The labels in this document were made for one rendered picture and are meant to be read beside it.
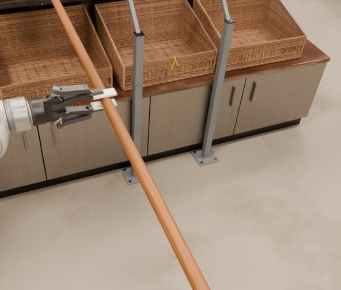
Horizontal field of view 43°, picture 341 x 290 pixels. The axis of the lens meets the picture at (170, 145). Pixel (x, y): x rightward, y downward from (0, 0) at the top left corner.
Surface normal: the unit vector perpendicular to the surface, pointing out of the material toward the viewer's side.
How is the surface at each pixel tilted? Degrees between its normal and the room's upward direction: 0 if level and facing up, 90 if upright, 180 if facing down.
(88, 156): 90
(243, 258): 0
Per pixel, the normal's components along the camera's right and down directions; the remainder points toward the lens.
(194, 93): 0.40, 0.65
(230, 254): 0.07, -0.73
